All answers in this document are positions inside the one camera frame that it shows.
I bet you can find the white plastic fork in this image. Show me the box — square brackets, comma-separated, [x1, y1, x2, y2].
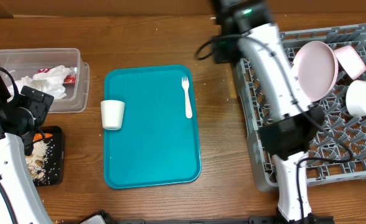
[182, 77, 193, 119]

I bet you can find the large pink plate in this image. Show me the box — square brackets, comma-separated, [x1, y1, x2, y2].
[291, 41, 339, 102]

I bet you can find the pink bowl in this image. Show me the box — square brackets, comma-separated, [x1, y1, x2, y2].
[334, 45, 366, 80]

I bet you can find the white paper cup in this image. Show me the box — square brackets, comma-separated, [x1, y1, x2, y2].
[101, 100, 125, 130]

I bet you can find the white bowl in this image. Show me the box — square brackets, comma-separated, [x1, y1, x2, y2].
[345, 80, 366, 117]

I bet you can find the red snack wrapper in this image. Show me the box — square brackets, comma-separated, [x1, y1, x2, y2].
[32, 65, 77, 84]

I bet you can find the white napkin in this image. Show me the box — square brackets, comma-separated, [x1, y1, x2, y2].
[15, 65, 76, 100]

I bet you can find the orange carrot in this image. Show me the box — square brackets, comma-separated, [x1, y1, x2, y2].
[33, 133, 53, 141]

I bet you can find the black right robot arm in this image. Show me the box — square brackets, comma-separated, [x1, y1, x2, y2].
[212, 0, 324, 223]

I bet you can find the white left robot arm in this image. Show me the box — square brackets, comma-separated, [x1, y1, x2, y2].
[0, 67, 54, 223]

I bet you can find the clear plastic waste bin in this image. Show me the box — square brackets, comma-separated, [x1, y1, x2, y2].
[0, 48, 90, 113]

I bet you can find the black food waste tray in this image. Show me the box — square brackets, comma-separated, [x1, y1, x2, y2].
[32, 126, 65, 187]

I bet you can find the teal plastic serving tray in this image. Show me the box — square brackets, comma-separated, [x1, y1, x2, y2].
[103, 65, 202, 189]

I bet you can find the grey plastic dish rack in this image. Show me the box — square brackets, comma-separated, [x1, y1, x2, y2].
[232, 24, 366, 192]

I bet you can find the pile of white rice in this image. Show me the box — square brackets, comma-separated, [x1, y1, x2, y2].
[26, 141, 52, 170]

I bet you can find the pile of peanuts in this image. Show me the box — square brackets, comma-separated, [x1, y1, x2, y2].
[26, 157, 45, 179]

